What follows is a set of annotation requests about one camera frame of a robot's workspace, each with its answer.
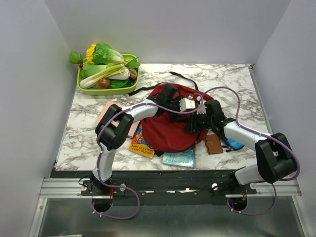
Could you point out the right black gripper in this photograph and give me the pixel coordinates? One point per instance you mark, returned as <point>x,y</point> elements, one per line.
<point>192,126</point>

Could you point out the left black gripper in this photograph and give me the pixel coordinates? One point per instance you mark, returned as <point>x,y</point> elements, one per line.
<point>174,118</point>

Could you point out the red backpack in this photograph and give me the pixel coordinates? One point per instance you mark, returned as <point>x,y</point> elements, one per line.
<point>163,135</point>

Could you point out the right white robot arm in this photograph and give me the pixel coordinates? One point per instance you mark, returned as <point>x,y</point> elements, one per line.
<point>274,160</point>

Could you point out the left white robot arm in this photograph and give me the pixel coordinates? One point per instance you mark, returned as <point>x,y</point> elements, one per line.
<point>114,126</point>

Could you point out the brown leather wallet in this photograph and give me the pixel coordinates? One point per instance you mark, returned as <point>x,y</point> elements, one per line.
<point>213,144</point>

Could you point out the teal blue book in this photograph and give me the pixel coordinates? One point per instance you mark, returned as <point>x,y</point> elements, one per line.
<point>182,159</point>

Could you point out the blue dinosaur pencil case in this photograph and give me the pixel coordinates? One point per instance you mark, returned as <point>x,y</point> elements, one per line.
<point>231,144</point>

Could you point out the orange treehouse book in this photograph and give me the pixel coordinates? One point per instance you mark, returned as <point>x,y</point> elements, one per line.
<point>139,145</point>

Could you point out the white radish toy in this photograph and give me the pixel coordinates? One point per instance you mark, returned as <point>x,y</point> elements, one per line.
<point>123,75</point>

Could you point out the green plastic tray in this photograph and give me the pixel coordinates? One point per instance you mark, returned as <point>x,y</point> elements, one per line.
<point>129,87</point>

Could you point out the brown onion toy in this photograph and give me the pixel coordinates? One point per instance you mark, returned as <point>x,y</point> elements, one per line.
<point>103,83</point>

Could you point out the celery stalk toy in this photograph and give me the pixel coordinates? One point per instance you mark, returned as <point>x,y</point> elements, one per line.
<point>108,72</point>

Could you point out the green lettuce toy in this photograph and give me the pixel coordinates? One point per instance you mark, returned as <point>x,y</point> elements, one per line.
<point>104,54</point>

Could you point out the bok choy toy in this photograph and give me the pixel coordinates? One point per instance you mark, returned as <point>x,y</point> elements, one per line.
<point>90,69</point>

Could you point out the yellow flower toy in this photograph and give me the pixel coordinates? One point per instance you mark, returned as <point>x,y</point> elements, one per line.
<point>89,54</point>

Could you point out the green leafy sprig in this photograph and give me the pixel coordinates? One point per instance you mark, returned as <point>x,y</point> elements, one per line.
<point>75,58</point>

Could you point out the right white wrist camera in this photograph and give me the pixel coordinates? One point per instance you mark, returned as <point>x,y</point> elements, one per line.
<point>200,102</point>

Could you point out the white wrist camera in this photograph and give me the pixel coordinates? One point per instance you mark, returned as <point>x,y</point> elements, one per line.
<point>186,104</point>
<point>200,102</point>

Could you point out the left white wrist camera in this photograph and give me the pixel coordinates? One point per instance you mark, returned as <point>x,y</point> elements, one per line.
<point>186,104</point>

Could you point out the black mounting base plate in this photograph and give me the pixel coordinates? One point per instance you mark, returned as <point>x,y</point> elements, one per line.
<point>157,188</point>

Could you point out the aluminium rail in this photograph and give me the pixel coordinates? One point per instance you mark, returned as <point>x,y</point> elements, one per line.
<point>70,188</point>

